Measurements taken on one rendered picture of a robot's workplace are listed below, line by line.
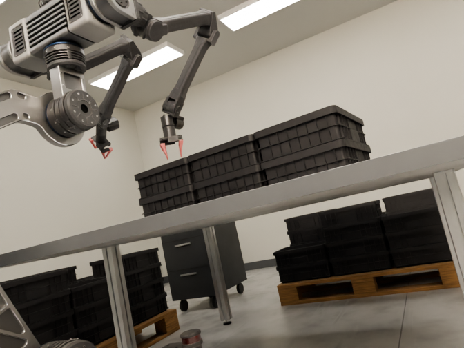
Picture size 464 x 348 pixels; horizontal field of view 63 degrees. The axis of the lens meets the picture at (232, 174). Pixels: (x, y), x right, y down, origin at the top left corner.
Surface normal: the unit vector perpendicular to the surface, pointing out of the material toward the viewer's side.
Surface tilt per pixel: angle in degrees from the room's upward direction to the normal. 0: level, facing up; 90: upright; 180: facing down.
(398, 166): 90
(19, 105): 90
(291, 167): 90
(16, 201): 90
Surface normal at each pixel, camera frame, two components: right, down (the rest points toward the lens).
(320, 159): -0.52, 0.00
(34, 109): 0.87, -0.25
